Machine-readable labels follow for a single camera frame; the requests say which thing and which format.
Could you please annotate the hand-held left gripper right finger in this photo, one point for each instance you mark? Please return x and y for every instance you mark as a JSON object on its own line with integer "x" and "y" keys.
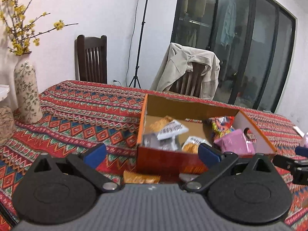
{"x": 209, "y": 155}

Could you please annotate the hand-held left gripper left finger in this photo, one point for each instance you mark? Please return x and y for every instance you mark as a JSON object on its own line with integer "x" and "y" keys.
{"x": 96, "y": 155}

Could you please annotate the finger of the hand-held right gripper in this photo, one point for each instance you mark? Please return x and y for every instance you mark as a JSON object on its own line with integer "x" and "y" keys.
{"x": 302, "y": 151}
{"x": 288, "y": 162}

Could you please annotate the red snack bag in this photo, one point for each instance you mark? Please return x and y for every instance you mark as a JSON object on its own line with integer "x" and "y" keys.
{"x": 221, "y": 125}

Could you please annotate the orange cardboard box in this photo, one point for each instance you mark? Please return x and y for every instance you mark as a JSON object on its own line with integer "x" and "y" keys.
{"x": 163, "y": 160}

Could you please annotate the orange foil snack packet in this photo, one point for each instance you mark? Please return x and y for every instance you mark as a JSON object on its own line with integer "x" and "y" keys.
{"x": 140, "y": 178}

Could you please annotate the purple tissue pack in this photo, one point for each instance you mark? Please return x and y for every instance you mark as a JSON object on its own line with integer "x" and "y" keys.
{"x": 304, "y": 139}

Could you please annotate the white and orange cracker packet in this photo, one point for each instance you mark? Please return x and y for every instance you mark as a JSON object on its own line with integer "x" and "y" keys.
{"x": 192, "y": 145}

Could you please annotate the white flat object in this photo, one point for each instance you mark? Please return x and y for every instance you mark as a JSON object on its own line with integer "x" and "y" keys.
{"x": 298, "y": 130}

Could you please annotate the pink snack packet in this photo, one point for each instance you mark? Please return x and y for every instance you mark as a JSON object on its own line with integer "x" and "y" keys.
{"x": 234, "y": 142}

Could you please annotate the white printed snack packet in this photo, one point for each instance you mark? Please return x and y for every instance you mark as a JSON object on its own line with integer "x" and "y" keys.
{"x": 172, "y": 130}

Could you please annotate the red patterned tablecloth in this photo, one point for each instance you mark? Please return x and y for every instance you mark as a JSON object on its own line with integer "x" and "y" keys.
{"x": 72, "y": 115}

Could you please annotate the silver snack packet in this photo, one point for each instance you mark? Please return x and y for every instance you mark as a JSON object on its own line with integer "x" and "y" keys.
{"x": 154, "y": 140}

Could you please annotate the dark wooden chair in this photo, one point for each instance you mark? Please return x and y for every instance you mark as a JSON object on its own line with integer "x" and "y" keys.
{"x": 92, "y": 57}
{"x": 190, "y": 79}

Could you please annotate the floral ceramic vase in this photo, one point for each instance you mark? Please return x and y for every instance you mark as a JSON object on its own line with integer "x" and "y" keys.
{"x": 27, "y": 91}

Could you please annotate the beige jacket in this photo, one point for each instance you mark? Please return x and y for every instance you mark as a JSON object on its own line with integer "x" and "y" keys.
{"x": 173, "y": 65}

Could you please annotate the white lace cloth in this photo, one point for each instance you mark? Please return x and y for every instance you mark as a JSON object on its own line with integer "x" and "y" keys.
{"x": 3, "y": 92}

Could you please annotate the hanging light blue shirt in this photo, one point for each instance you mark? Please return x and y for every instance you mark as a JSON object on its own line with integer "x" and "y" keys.
{"x": 228, "y": 24}

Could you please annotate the black light stand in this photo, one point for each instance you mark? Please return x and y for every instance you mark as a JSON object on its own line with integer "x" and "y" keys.
{"x": 142, "y": 28}

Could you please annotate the black sliding glass door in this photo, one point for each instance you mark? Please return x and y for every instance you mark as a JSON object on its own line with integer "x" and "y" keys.
{"x": 199, "y": 9}

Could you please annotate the yellow flower branches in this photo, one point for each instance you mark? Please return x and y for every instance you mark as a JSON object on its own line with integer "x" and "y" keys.
{"x": 19, "y": 16}

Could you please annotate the white wall outlet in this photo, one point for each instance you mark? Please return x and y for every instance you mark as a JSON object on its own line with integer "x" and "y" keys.
{"x": 116, "y": 81}

